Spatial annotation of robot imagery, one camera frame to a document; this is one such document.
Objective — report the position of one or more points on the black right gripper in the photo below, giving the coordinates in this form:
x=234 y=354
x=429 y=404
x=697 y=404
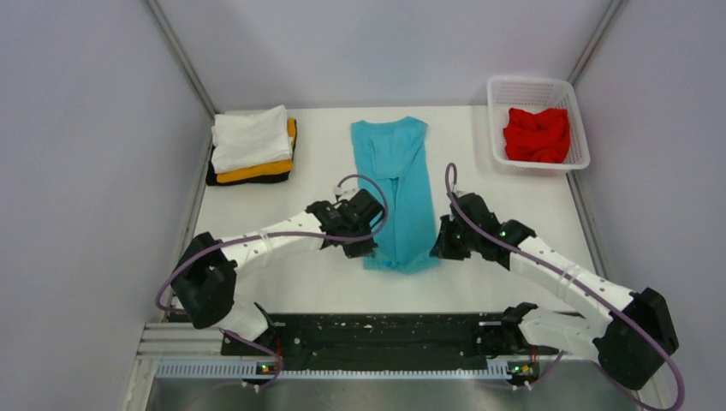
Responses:
x=443 y=248

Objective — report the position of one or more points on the white plastic laundry basket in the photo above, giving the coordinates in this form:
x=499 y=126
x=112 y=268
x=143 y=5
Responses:
x=534 y=94

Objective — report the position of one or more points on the aluminium rail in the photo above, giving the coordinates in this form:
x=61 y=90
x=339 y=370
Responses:
x=178 y=340
x=610 y=341

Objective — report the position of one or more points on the white folded t-shirt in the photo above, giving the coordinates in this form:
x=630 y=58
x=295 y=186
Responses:
x=246 y=140

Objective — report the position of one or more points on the red t-shirt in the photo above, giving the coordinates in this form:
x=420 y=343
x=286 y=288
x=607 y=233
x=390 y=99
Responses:
x=542 y=137

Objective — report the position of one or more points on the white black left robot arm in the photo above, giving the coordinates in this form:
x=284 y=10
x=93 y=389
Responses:
x=207 y=280

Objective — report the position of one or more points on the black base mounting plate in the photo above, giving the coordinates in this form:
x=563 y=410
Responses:
x=376 y=342

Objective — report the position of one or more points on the aluminium frame post right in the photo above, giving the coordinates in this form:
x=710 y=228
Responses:
x=609 y=16

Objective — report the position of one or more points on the aluminium frame post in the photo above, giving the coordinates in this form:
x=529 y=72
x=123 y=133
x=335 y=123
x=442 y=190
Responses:
x=609 y=16
x=179 y=54

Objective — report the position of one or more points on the turquoise t-shirt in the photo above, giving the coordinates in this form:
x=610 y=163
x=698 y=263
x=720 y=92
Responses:
x=393 y=155

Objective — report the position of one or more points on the white cable duct strip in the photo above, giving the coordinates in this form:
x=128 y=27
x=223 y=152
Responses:
x=250 y=369

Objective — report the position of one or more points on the aluminium rail right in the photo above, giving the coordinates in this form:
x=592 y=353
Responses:
x=610 y=341

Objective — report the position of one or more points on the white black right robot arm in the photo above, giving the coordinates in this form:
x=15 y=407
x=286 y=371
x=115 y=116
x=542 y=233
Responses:
x=595 y=299

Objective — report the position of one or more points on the aluminium rail left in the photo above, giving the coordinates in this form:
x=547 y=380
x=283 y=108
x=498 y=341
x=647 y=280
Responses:
x=178 y=340

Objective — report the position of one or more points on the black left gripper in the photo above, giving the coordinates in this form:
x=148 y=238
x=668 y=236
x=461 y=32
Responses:
x=362 y=249

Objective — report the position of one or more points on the black folded t-shirt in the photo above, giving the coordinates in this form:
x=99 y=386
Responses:
x=244 y=180

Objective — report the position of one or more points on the aluminium frame post left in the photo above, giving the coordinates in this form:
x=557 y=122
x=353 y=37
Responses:
x=179 y=54

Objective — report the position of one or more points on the yellow folded t-shirt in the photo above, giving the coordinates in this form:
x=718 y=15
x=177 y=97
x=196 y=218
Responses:
x=261 y=170

